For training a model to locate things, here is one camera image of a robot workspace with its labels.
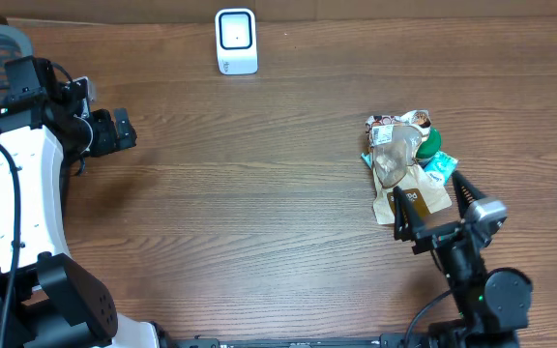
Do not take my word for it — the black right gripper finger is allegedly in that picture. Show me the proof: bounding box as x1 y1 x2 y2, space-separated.
452 170 486 218
393 186 425 241

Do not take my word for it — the small teal white box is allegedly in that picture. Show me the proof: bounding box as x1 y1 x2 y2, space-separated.
424 151 458 186

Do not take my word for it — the green lid jar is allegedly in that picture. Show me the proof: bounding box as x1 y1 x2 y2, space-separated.
416 128 442 163

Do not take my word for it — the teal snack packet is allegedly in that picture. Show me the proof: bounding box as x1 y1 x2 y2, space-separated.
361 153 372 169

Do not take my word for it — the beige granola bag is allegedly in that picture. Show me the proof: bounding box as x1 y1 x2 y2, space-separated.
366 109 452 225

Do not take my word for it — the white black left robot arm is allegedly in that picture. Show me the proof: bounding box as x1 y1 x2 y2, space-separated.
0 56 172 347

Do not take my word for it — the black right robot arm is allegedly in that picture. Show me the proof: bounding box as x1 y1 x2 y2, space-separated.
393 171 533 347

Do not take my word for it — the white barcode scanner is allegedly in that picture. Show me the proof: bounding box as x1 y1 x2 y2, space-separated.
215 8 258 75

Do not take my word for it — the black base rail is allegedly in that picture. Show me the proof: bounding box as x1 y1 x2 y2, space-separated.
171 332 521 348

